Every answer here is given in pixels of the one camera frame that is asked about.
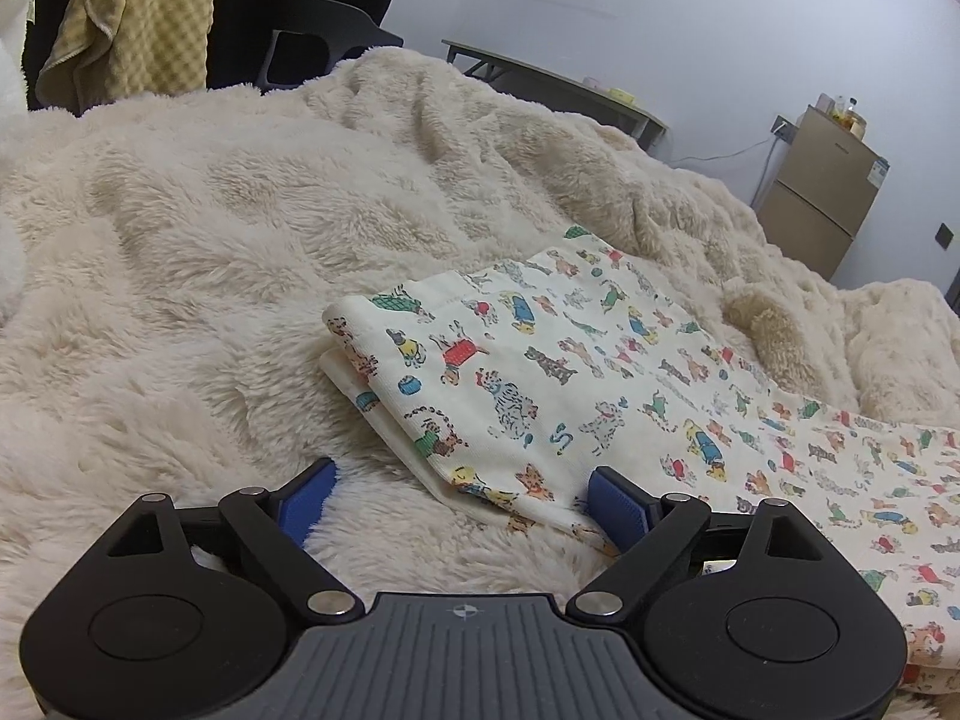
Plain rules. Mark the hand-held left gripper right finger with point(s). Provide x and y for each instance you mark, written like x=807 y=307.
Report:
x=613 y=506

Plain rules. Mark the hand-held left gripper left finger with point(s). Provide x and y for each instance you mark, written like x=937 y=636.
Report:
x=307 y=499

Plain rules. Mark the dog print pajama pants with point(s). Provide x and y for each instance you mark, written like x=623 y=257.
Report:
x=570 y=375

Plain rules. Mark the cream fluffy blanket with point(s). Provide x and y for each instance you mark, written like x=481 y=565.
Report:
x=187 y=255

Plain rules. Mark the small gold fridge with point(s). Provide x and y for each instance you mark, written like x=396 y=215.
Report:
x=821 y=195

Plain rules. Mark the yellow item on desk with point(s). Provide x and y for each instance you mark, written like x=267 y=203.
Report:
x=624 y=94

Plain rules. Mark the grey desk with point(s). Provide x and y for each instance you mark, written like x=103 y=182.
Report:
x=555 y=82

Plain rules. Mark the bottles on fridge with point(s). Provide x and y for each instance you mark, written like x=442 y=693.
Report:
x=846 y=116

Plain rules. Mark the black chair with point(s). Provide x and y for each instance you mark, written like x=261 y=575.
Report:
x=330 y=30

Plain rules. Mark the yellow checked towel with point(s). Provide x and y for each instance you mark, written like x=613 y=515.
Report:
x=127 y=22

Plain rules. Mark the wall power socket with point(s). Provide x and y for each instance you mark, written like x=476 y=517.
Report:
x=784 y=127

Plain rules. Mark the dark wall switch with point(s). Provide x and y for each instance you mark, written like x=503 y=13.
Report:
x=945 y=236

